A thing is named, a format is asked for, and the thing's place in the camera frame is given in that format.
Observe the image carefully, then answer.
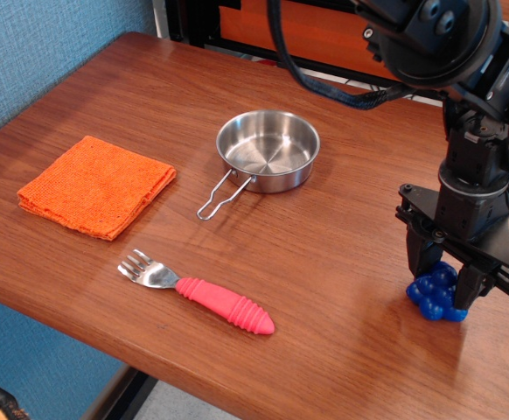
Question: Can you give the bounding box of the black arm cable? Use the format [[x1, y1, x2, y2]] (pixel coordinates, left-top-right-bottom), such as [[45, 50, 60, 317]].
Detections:
[[266, 0, 417, 111]]

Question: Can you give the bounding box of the orange panel black frame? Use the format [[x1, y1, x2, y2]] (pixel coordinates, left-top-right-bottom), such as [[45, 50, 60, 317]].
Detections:
[[164, 0, 509, 124]]

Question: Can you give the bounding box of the blue bumpy toy ball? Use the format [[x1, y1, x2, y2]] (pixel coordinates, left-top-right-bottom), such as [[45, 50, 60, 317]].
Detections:
[[406, 262, 468, 322]]

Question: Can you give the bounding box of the fork with pink handle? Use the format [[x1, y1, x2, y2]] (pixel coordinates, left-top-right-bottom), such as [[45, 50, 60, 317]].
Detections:
[[117, 249, 275, 335]]

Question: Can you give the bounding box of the orange folded cloth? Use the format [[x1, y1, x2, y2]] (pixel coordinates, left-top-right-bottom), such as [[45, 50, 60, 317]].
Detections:
[[17, 136, 177, 242]]

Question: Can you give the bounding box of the small steel pan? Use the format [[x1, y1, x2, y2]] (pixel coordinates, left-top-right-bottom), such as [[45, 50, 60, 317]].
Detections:
[[196, 109, 321, 221]]

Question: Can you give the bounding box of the black table leg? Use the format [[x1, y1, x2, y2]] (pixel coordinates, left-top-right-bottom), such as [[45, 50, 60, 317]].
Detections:
[[80, 364, 157, 420]]

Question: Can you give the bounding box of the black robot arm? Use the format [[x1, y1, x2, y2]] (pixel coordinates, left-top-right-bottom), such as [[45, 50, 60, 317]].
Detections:
[[356, 1, 509, 310]]

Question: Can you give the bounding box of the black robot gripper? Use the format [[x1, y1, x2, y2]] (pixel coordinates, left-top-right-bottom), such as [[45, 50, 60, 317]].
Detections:
[[396, 175, 509, 310]]

